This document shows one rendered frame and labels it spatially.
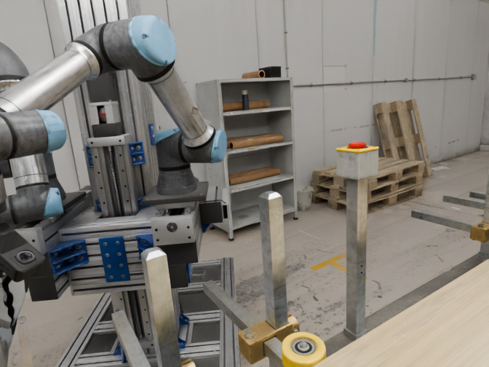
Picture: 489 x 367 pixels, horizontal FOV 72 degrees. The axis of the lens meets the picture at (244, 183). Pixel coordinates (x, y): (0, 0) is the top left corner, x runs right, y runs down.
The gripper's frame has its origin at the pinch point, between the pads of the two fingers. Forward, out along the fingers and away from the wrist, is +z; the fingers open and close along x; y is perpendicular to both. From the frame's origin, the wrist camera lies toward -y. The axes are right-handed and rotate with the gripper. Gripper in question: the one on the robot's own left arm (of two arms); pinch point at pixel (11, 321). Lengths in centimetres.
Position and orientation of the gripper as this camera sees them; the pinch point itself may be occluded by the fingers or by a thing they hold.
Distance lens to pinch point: 71.3
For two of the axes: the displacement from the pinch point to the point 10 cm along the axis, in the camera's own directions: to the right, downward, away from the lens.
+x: -3.6, 2.4, -9.0
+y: -9.3, -0.9, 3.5
